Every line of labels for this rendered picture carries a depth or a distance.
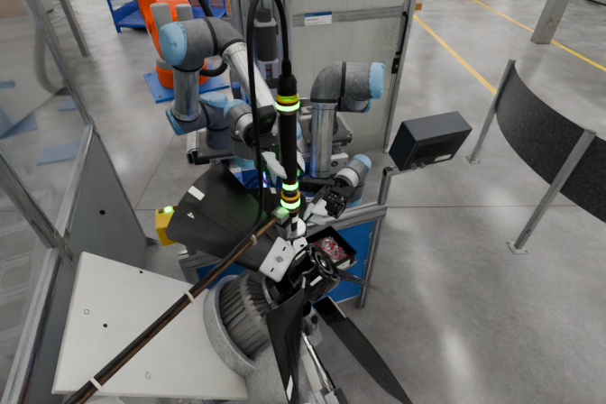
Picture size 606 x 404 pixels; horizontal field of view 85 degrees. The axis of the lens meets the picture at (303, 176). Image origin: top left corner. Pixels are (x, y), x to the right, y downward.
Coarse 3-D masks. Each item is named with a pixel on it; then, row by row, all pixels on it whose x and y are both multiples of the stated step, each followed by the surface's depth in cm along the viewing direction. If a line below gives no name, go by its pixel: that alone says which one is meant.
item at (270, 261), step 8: (280, 240) 79; (272, 248) 78; (280, 248) 79; (288, 248) 80; (272, 256) 78; (280, 256) 78; (288, 256) 79; (264, 264) 76; (272, 264) 77; (280, 264) 78; (288, 264) 79; (264, 272) 76; (272, 272) 77; (280, 272) 78
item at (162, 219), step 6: (156, 210) 116; (174, 210) 116; (156, 216) 114; (162, 216) 114; (168, 216) 114; (156, 222) 112; (162, 222) 112; (168, 222) 112; (156, 228) 110; (162, 228) 110; (162, 234) 112; (162, 240) 113; (168, 240) 114
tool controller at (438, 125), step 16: (448, 112) 133; (400, 128) 130; (416, 128) 126; (432, 128) 127; (448, 128) 127; (464, 128) 128; (400, 144) 132; (416, 144) 124; (432, 144) 127; (448, 144) 131; (400, 160) 134; (416, 160) 133; (432, 160) 137; (448, 160) 143
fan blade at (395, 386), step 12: (336, 324) 81; (348, 324) 76; (348, 336) 80; (360, 336) 75; (348, 348) 83; (360, 348) 78; (372, 348) 72; (360, 360) 82; (372, 360) 75; (372, 372) 80; (384, 372) 73; (384, 384) 79; (396, 384) 70; (396, 396) 76; (408, 396) 65
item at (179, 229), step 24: (216, 168) 78; (216, 192) 74; (240, 192) 78; (216, 216) 72; (240, 216) 75; (264, 216) 78; (192, 240) 67; (216, 240) 71; (240, 240) 74; (264, 240) 77; (240, 264) 73
